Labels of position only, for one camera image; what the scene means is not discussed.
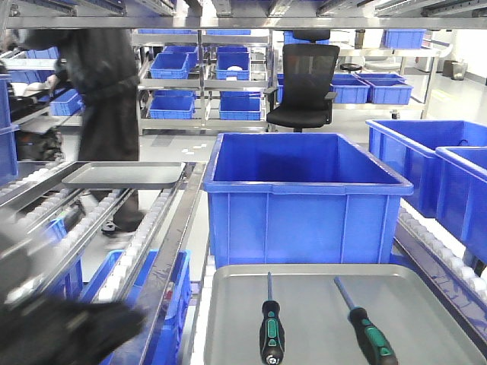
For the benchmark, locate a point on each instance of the green black screwdriver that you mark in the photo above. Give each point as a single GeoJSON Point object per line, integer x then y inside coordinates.
{"type": "Point", "coordinates": [373, 343]}
{"type": "Point", "coordinates": [271, 331]}

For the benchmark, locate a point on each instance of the grey metal tray far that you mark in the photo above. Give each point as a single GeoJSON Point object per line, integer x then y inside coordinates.
{"type": "Point", "coordinates": [125, 175]}

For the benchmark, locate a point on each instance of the grey metal tray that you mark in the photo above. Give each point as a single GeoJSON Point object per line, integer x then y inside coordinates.
{"type": "Point", "coordinates": [315, 316]}
{"type": "Point", "coordinates": [125, 175]}

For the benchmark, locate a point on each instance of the grey metal tray near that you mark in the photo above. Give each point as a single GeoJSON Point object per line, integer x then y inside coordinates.
{"type": "Point", "coordinates": [315, 316]}

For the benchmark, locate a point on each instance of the blue bin on rollers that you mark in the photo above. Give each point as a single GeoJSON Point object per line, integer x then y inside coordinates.
{"type": "Point", "coordinates": [276, 198]}

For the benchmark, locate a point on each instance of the black office chair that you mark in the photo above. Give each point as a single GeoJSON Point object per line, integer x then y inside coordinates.
{"type": "Point", "coordinates": [308, 69]}

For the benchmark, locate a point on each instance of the blue bin right rear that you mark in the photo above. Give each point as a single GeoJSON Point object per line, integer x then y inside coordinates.
{"type": "Point", "coordinates": [408, 147]}

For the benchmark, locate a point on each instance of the person in dark clothes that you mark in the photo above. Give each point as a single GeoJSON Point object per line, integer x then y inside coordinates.
{"type": "Point", "coordinates": [100, 64]}

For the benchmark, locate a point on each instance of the blue bin right front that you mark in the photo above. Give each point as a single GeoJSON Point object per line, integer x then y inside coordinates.
{"type": "Point", "coordinates": [461, 207]}

